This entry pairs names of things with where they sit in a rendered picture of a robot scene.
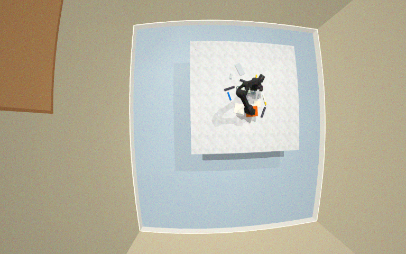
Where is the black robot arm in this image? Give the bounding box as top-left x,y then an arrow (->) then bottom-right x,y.
236,74 -> 265,116

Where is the grey letter keyboard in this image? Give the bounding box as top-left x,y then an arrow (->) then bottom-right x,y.
247,89 -> 256,95

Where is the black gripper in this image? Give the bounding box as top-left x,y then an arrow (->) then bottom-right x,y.
248,85 -> 263,92

